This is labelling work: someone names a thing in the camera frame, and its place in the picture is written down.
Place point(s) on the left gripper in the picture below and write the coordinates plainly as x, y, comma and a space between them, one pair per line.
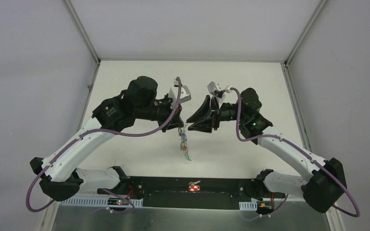
175, 116

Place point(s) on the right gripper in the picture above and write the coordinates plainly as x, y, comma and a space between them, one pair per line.
205, 124

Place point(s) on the metal keyring plate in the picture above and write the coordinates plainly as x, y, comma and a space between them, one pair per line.
182, 131

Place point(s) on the green tag key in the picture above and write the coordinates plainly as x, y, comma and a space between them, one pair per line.
187, 157

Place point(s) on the red tag key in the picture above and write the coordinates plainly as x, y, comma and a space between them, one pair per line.
193, 186

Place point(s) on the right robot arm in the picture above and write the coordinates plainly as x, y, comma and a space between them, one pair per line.
254, 127

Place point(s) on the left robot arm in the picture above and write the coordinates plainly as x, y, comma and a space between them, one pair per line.
59, 175

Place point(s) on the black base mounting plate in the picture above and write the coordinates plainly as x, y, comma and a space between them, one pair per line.
215, 193

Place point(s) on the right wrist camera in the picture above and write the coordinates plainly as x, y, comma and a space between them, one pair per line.
217, 90

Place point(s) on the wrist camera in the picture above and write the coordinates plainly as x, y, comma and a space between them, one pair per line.
183, 96
217, 90

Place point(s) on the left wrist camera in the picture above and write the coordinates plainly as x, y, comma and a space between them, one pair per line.
183, 96

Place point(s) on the aluminium front rail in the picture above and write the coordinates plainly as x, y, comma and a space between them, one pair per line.
319, 191

